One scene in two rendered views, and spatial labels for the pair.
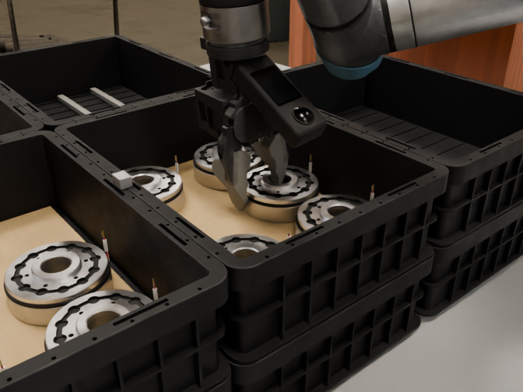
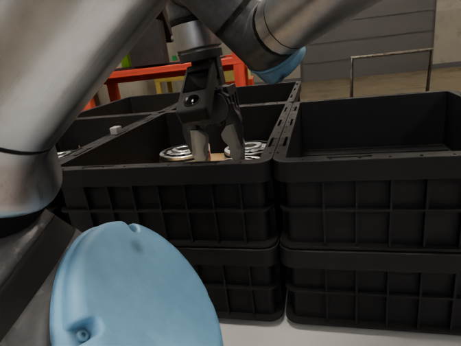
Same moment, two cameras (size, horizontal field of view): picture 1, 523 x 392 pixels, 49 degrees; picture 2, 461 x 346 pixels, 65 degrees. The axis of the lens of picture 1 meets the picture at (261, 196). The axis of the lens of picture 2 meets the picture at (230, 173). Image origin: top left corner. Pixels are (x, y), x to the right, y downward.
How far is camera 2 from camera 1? 60 cm
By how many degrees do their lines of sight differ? 50
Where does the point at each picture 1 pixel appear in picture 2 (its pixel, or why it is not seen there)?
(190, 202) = not seen: hidden behind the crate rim
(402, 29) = (262, 29)
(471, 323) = not seen: outside the picture
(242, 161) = (198, 139)
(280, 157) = (232, 144)
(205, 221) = not seen: hidden behind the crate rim
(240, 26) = (179, 38)
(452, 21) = (287, 14)
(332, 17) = (208, 23)
